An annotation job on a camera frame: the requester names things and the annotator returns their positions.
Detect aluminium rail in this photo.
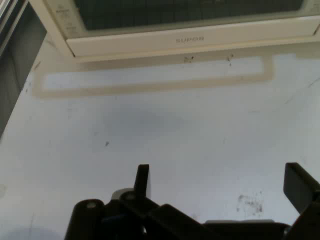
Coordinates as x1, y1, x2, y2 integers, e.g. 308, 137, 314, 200
0, 0, 30, 56

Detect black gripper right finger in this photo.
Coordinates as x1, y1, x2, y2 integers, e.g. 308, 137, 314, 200
283, 162, 320, 240

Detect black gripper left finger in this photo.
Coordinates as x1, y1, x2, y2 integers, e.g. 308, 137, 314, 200
64, 163, 204, 240

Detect cream toaster oven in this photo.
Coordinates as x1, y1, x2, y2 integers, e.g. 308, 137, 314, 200
27, 0, 320, 63

